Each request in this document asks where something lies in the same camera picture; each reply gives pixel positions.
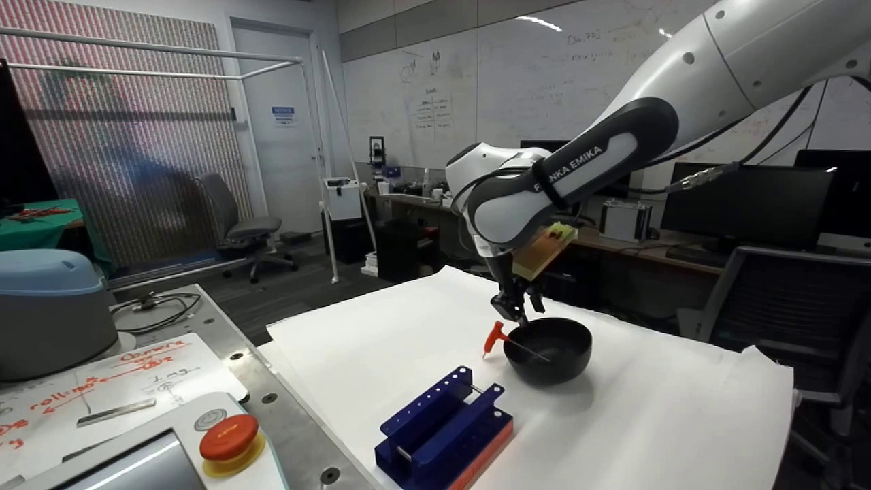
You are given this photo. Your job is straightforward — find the black monitor with thin bezel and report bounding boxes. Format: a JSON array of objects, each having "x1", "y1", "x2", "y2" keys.
[{"x1": 793, "y1": 148, "x2": 871, "y2": 243}]

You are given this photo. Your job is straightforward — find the black mesh office chair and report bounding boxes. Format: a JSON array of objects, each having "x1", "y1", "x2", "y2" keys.
[{"x1": 694, "y1": 243, "x2": 871, "y2": 458}]

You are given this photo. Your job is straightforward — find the blue plastic rack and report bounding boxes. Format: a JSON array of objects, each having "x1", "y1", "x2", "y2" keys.
[{"x1": 374, "y1": 363, "x2": 520, "y2": 490}]

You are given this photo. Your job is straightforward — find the black bowl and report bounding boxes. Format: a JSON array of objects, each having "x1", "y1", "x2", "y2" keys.
[{"x1": 501, "y1": 315, "x2": 596, "y2": 385}]

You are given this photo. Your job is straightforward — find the white door with blue sign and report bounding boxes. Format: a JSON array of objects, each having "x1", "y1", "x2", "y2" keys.
[{"x1": 230, "y1": 16, "x2": 334, "y2": 239}]

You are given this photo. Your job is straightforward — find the white board with orange writing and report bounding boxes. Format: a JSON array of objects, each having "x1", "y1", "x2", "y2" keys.
[{"x1": 0, "y1": 329, "x2": 250, "y2": 484}]

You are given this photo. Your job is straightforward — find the white paper sheet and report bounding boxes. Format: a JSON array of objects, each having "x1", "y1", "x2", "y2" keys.
[{"x1": 257, "y1": 264, "x2": 797, "y2": 490}]

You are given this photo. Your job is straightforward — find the grey control pendant box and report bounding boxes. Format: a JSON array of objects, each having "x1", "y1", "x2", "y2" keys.
[{"x1": 17, "y1": 390, "x2": 291, "y2": 490}]

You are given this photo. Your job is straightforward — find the blue grey plastic bin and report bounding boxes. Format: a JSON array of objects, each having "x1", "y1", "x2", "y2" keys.
[{"x1": 0, "y1": 247, "x2": 122, "y2": 385}]

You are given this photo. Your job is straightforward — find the small orange object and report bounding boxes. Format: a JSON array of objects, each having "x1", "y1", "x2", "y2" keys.
[{"x1": 479, "y1": 318, "x2": 510, "y2": 356}]

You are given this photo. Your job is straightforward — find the large black monitor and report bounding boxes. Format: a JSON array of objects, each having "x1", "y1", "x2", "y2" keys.
[{"x1": 658, "y1": 160, "x2": 835, "y2": 253}]

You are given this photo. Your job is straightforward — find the white box on stand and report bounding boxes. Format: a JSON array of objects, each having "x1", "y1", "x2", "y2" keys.
[{"x1": 322, "y1": 174, "x2": 367, "y2": 226}]

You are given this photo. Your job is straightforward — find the red emergency stop button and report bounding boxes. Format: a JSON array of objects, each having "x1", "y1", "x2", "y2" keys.
[{"x1": 196, "y1": 412, "x2": 266, "y2": 477}]

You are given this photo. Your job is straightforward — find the grey office chair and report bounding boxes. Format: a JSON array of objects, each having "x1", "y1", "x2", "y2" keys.
[{"x1": 190, "y1": 170, "x2": 302, "y2": 286}]

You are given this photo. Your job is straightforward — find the green covered table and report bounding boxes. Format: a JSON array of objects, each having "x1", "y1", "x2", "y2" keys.
[{"x1": 0, "y1": 197, "x2": 90, "y2": 257}]

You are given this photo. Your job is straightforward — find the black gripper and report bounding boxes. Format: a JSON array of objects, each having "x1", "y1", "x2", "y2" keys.
[{"x1": 488, "y1": 250, "x2": 550, "y2": 328}]

